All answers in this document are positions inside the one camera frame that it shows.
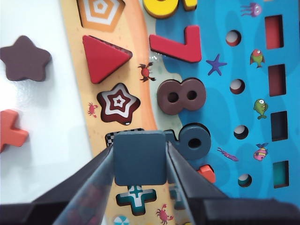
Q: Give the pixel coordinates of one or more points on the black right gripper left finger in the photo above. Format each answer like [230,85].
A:
[86,182]

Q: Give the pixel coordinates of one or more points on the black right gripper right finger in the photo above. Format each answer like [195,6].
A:
[194,187]

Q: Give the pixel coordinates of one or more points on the dark blue square block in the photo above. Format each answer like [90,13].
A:
[139,159]

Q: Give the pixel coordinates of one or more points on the orange number ten piece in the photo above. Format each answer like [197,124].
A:
[207,173]

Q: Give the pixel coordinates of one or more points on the dark blue number nine piece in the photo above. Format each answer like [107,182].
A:
[197,152]

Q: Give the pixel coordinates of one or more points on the brown number eight piece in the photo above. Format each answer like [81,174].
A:
[181,105]

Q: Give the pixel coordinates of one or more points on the orange cross block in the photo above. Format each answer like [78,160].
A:
[10,132]

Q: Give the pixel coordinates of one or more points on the wooden number shape puzzle board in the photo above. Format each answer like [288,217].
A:
[246,77]

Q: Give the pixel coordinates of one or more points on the red triangle block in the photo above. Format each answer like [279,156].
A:
[100,58]

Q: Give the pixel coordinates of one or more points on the brown star block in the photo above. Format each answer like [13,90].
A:
[24,59]

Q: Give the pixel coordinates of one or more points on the red number seven piece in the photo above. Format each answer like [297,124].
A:
[189,49]

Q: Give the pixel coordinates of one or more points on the yellow number six piece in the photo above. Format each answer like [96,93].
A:
[168,9]

